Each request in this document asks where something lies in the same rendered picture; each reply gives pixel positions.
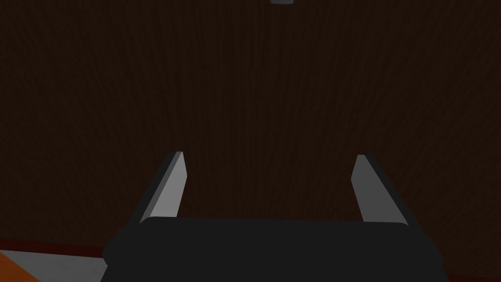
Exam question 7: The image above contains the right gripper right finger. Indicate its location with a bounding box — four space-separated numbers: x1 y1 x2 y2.
350 154 417 227

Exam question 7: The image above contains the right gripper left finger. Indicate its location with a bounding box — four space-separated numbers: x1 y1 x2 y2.
128 151 188 227

